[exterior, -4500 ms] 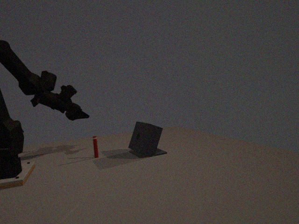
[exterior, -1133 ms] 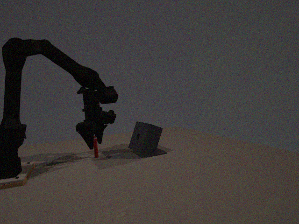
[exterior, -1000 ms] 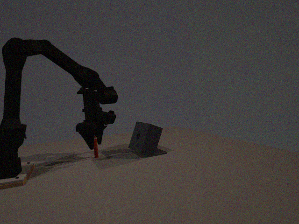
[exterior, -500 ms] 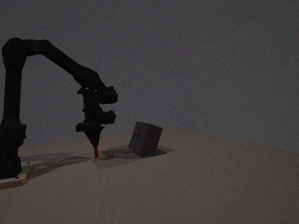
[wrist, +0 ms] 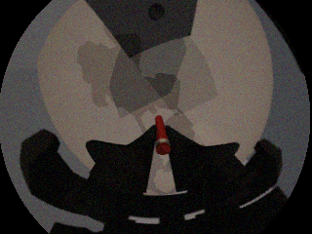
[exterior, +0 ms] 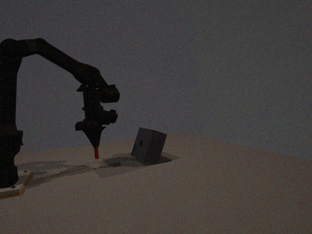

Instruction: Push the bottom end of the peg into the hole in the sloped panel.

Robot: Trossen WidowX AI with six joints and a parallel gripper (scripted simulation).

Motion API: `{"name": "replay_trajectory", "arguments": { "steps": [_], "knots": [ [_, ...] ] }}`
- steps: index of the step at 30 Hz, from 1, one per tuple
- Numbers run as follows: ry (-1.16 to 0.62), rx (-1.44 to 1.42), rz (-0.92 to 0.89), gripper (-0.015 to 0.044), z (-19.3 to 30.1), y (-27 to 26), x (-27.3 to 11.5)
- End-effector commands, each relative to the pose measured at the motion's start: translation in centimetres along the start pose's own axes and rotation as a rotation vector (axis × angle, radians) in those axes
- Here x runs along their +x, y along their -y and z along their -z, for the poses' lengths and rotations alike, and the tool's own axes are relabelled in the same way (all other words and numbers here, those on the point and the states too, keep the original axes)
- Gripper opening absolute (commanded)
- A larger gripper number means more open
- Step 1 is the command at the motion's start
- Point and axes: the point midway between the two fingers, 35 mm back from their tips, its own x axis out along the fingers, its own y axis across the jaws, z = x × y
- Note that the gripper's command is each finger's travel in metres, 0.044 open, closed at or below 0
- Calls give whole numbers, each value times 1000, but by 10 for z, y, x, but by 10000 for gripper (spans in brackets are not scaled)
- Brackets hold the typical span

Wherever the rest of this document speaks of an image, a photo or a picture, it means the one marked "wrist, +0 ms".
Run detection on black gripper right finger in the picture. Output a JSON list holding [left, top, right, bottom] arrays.
[[165, 126, 241, 192]]

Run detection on dark red peg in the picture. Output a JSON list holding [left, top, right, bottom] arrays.
[[156, 116, 172, 155]]

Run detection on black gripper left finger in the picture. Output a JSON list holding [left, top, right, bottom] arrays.
[[86, 125, 157, 192]]

